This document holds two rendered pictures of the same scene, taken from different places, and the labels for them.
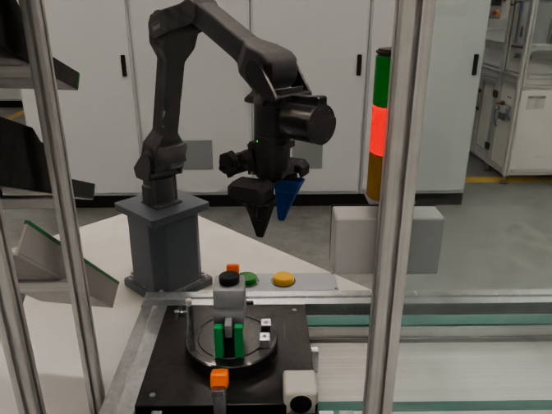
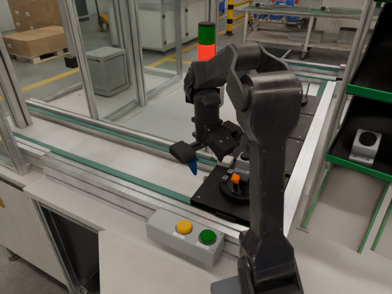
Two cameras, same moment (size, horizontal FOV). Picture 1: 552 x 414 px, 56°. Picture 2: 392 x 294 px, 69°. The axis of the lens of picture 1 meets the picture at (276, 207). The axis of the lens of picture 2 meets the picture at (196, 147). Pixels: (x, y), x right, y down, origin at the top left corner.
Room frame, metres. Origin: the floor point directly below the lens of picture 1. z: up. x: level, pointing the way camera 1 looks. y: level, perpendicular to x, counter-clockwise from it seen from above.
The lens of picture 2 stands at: (1.30, 0.27, 1.56)
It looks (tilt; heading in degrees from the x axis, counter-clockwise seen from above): 33 degrees down; 209
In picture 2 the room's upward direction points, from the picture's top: straight up
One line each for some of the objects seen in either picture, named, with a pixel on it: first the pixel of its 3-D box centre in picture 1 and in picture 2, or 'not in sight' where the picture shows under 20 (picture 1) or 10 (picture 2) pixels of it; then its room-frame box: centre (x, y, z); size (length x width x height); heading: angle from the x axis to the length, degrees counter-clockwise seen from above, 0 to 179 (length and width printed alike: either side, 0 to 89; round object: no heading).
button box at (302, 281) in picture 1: (282, 294); (184, 235); (0.86, -0.01, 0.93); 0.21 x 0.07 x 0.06; 91
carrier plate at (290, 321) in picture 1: (232, 352); (241, 189); (0.65, 0.07, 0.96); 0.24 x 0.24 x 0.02; 1
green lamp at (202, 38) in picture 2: (398, 80); (206, 34); (0.53, -0.13, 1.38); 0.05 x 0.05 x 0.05
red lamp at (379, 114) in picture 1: (394, 129); (206, 52); (0.53, -0.13, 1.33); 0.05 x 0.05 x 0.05
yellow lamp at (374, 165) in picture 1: (390, 174); not in sight; (0.53, -0.13, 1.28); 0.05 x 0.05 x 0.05
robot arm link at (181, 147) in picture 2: (272, 160); (207, 130); (0.78, 0.01, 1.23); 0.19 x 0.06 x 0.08; 156
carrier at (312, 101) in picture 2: not in sight; (294, 93); (-0.10, 0.05, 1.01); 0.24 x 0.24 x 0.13; 1
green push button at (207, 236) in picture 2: (246, 280); (207, 237); (0.86, 0.06, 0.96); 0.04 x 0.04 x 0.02
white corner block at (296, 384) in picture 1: (300, 392); (225, 162); (0.55, -0.03, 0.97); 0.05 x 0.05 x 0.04; 1
